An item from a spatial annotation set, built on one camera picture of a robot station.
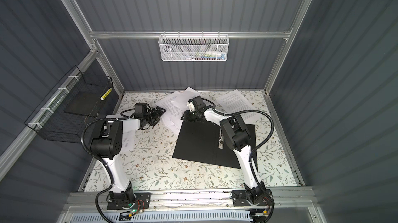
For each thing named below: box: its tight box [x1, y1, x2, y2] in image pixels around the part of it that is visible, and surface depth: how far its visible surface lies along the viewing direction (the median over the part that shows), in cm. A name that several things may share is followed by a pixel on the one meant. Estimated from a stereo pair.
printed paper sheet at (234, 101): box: [215, 89, 257, 124], surface depth 117 cm
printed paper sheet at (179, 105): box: [169, 86, 204, 115], surface depth 114 cm
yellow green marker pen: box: [100, 87, 113, 101], surface depth 84 cm
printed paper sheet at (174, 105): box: [155, 90, 188, 135], surface depth 111 cm
